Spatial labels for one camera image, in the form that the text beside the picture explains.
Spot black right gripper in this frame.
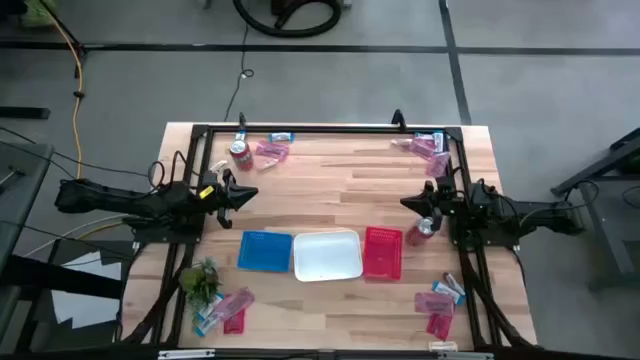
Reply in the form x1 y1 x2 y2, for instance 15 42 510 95
399 179 457 232

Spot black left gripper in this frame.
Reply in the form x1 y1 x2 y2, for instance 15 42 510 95
199 168 260 230

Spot red soda can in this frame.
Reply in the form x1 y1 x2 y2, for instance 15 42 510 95
228 138 255 173
404 216 436 247

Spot blue plastic basket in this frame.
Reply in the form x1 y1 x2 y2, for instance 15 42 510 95
236 230 294 274

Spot red plastic basket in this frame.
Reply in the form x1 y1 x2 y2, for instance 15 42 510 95
362 226 404 282

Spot small potted green plant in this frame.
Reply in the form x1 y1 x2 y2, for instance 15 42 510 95
179 257 224 314

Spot white plastic tray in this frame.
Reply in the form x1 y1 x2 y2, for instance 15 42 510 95
292 229 364 283

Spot grey metal side table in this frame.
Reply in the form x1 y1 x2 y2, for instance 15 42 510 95
549 127 640 291

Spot white paper sheet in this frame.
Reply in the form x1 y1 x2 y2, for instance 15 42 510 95
49 251 123 330

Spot black floor beam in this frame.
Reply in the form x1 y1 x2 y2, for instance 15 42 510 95
0 253 124 301

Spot black flat bar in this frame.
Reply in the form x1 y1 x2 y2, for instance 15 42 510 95
0 106 51 120

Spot black stand leg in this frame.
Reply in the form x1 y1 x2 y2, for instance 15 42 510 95
38 0 90 80

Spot person's foot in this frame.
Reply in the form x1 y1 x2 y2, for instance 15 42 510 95
22 0 59 27

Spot black aluminium table frame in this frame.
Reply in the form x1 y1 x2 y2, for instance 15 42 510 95
122 123 534 351

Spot thin black floor cable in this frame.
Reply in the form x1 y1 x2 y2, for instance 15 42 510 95
223 22 255 124

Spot silver metal bracket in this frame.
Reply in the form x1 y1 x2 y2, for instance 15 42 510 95
437 351 495 360
158 348 216 360

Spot black vacuum hose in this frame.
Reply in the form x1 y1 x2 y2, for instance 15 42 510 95
232 0 344 39

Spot yellow floor cable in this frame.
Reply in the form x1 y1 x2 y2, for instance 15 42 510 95
37 0 84 180

